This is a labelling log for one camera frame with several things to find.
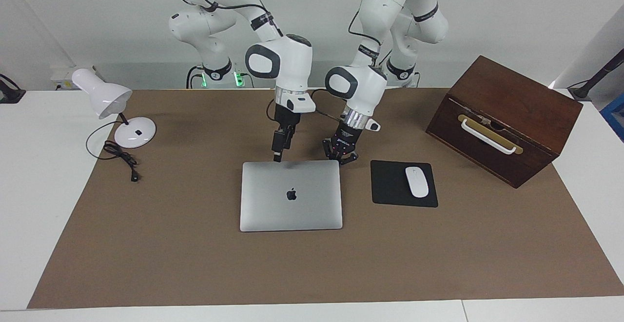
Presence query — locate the silver laptop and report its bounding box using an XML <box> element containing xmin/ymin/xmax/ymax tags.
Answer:
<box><xmin>239</xmin><ymin>160</ymin><xmax>343</xmax><ymax>232</ymax></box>

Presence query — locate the dark wooden box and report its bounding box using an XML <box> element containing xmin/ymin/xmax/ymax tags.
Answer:
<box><xmin>426</xmin><ymin>55</ymin><xmax>584</xmax><ymax>189</ymax></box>

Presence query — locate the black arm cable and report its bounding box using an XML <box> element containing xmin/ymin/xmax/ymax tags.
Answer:
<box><xmin>312</xmin><ymin>0</ymin><xmax>390</xmax><ymax>121</ymax></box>
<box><xmin>158</xmin><ymin>0</ymin><xmax>284</xmax><ymax>123</ymax></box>

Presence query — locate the white box handle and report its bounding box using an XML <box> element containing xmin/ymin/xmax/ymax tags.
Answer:
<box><xmin>461</xmin><ymin>119</ymin><xmax>517</xmax><ymax>155</ymax></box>

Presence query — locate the blue crate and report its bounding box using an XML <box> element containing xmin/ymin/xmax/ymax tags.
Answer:
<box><xmin>601</xmin><ymin>93</ymin><xmax>624</xmax><ymax>142</ymax></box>

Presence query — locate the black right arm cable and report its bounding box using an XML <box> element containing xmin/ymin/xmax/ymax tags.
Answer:
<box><xmin>158</xmin><ymin>0</ymin><xmax>284</xmax><ymax>123</ymax></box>

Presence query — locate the black right base cable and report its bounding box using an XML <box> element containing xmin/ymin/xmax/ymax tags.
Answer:
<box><xmin>186</xmin><ymin>65</ymin><xmax>205</xmax><ymax>89</ymax></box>

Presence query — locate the white desk lamp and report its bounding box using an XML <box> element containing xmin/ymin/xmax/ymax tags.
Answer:
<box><xmin>72</xmin><ymin>67</ymin><xmax>157</xmax><ymax>149</ymax></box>

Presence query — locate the black clamp stand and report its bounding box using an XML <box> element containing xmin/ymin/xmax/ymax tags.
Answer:
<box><xmin>0</xmin><ymin>74</ymin><xmax>26</xmax><ymax>104</ymax></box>

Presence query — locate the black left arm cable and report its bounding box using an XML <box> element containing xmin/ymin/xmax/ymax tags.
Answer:
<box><xmin>312</xmin><ymin>0</ymin><xmax>390</xmax><ymax>121</ymax></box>

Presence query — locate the white power strip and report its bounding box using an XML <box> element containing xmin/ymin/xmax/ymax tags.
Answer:
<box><xmin>50</xmin><ymin>65</ymin><xmax>105</xmax><ymax>91</ymax></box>

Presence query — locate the black mouse pad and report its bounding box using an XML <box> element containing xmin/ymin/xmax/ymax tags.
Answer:
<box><xmin>370</xmin><ymin>160</ymin><xmax>439</xmax><ymax>208</ymax></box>

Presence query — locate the black lamp power cable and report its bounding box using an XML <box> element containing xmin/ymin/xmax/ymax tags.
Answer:
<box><xmin>86</xmin><ymin>121</ymin><xmax>140</xmax><ymax>182</ymax></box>

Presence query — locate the white computer mouse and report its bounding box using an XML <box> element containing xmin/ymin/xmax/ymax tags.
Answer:
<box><xmin>405</xmin><ymin>166</ymin><xmax>429</xmax><ymax>199</ymax></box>

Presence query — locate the black tripod pole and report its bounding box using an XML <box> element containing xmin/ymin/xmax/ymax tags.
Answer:
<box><xmin>568</xmin><ymin>49</ymin><xmax>624</xmax><ymax>102</ymax></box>

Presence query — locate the brown table mat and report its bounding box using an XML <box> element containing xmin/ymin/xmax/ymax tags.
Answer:
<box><xmin>27</xmin><ymin>88</ymin><xmax>624</xmax><ymax>309</ymax></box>

